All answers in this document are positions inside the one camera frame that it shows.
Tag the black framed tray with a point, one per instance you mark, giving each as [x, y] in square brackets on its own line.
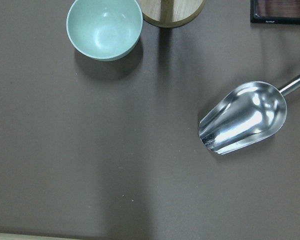
[275, 12]

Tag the steel scoop on table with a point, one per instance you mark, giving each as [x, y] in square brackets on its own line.
[250, 113]

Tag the mint green bowl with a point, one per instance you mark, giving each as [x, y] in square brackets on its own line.
[104, 30]

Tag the wooden mug tree stand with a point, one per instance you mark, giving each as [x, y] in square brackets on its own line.
[170, 13]

